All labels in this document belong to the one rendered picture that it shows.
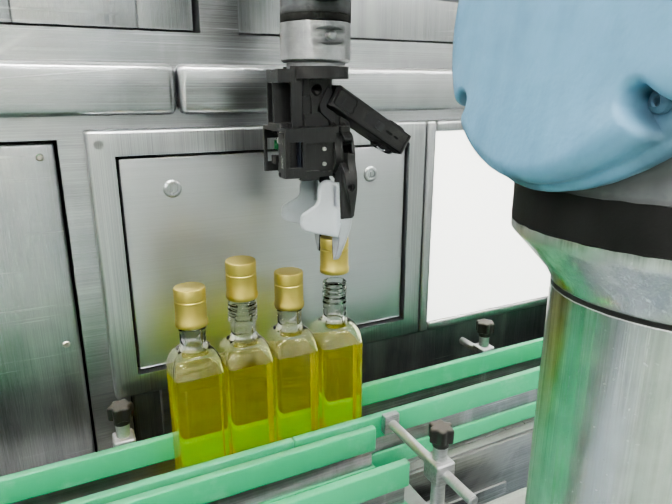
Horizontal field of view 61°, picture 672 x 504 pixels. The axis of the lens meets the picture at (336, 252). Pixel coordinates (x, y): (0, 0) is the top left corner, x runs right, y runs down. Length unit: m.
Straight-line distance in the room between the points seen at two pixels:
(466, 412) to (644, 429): 0.66
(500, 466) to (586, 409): 0.72
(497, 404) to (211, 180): 0.51
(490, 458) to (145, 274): 0.54
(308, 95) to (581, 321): 0.48
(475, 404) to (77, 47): 0.68
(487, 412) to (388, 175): 0.37
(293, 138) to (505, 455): 0.56
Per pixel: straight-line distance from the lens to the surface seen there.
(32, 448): 0.87
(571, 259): 0.17
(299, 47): 0.61
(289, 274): 0.65
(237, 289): 0.63
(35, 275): 0.78
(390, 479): 0.68
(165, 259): 0.75
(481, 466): 0.89
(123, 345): 0.77
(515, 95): 0.17
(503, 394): 0.88
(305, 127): 0.61
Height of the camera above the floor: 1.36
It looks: 16 degrees down
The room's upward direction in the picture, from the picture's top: straight up
